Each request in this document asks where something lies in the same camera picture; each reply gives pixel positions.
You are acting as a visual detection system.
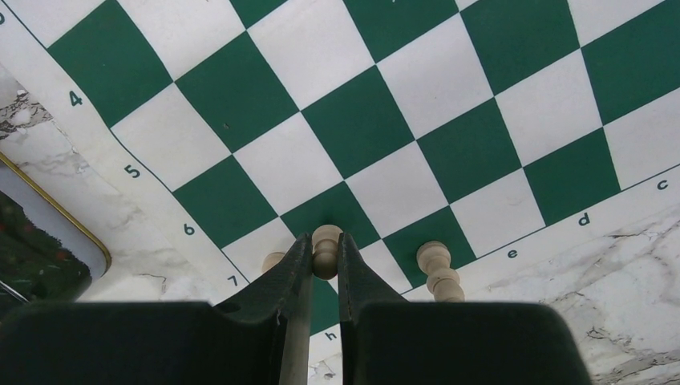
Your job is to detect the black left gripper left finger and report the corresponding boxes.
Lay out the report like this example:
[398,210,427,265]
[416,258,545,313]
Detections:
[1,233,313,384]

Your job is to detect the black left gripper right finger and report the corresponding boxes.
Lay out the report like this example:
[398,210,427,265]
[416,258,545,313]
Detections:
[338,233,591,384]

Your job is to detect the white pawn piece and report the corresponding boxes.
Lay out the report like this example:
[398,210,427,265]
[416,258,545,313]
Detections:
[261,252,285,274]
[416,241,465,302]
[312,225,342,281]

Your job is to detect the green white chess board mat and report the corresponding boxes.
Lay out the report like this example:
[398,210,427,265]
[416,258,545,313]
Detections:
[1,1,679,371]

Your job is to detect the gold tin with white pieces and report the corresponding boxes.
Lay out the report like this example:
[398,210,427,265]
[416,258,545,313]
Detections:
[1,156,112,316]

